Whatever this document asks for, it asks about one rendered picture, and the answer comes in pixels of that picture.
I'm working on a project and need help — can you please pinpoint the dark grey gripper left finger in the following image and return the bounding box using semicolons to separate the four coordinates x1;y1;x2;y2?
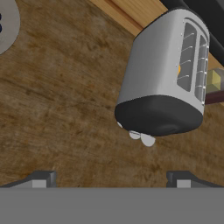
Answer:
0;170;58;189

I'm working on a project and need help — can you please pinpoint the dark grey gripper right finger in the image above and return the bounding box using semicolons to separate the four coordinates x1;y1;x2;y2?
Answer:
165;171;224;189

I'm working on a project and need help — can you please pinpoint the white toaster lever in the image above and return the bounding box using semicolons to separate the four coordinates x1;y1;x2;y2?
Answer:
128;130;157;148

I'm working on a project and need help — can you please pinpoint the silver and black toaster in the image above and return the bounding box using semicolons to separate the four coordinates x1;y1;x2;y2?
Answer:
114;7;211;137

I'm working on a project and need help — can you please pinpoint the grey round plate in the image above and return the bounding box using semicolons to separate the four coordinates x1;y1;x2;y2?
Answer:
0;0;21;56

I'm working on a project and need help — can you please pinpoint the yellow and brown bottle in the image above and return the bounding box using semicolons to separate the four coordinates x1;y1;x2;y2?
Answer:
205;67;224;106

